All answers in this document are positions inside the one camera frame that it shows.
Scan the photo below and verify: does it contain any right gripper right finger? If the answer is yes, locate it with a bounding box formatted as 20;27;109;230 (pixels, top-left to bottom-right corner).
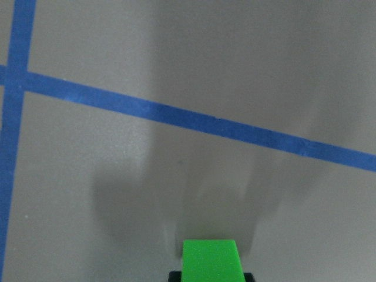
244;273;254;282

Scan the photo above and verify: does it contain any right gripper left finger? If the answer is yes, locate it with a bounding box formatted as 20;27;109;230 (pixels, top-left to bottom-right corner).
167;271;182;282

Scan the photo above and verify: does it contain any green block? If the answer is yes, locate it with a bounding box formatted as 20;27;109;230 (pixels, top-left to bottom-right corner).
181;239;246;282

